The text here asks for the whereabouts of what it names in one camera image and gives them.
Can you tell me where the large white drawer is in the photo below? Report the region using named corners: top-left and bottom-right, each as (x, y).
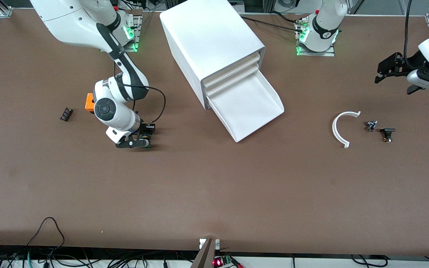
top-left (206, 69), bottom-right (285, 143)

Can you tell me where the white drawer cabinet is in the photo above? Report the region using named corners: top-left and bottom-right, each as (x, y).
top-left (160, 0), bottom-right (266, 111)

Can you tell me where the white curved plastic arc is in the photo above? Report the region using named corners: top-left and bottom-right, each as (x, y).
top-left (332, 111), bottom-right (361, 149)

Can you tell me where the green board with red light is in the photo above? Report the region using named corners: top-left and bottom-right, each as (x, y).
top-left (213, 254), bottom-right (243, 268)

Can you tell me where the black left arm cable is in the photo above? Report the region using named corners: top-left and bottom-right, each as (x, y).
top-left (403, 0), bottom-right (414, 70)

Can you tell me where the small black switch part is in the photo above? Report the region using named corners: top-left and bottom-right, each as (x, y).
top-left (380, 128), bottom-right (396, 143)

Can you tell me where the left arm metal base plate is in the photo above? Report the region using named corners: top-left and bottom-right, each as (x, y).
top-left (296, 17), bottom-right (336, 57)

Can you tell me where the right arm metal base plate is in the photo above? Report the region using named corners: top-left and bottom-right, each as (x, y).
top-left (123, 11), bottom-right (143, 52)

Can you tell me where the black cable on table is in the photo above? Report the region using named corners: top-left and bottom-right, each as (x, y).
top-left (240, 10), bottom-right (305, 34)

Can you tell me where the black looped cable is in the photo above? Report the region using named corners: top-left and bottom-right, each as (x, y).
top-left (26, 217), bottom-right (65, 248)

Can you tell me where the brown camera mount bracket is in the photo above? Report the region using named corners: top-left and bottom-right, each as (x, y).
top-left (190, 238), bottom-right (221, 268)

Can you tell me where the black coiled cable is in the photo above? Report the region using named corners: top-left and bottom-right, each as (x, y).
top-left (350, 254), bottom-right (388, 268)

